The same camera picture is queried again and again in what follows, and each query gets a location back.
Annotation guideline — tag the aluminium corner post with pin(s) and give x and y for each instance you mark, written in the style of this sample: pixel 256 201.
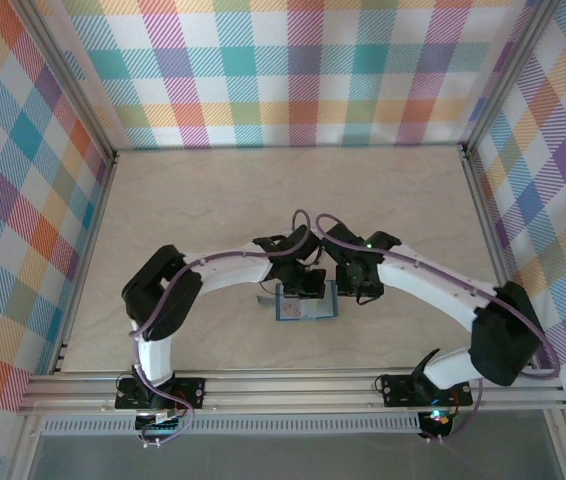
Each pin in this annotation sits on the aluminium corner post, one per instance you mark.
pixel 508 75
pixel 78 85

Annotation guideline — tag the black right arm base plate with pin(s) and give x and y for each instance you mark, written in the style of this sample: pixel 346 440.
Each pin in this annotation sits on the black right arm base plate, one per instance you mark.
pixel 398 390

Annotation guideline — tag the aluminium side rail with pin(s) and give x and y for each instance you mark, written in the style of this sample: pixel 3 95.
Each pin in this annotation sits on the aluminium side rail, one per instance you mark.
pixel 89 250
pixel 495 250

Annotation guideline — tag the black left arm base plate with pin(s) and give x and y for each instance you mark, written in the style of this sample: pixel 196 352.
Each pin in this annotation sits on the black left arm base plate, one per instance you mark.
pixel 188 390

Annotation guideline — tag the aluminium front rail beam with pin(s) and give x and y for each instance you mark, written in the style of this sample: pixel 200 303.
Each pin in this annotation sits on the aluminium front rail beam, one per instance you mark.
pixel 288 390

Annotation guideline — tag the white card with red print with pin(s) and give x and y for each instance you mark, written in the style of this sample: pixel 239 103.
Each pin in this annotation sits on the white card with red print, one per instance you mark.
pixel 290 307

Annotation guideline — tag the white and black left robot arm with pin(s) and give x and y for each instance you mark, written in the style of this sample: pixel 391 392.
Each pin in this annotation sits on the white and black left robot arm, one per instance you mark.
pixel 233 272

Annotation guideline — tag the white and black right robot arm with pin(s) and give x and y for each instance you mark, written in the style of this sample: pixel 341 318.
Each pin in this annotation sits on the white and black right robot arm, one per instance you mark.
pixel 428 290

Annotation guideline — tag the teal leather card holder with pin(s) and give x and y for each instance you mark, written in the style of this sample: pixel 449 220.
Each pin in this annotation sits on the teal leather card holder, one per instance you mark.
pixel 323 307

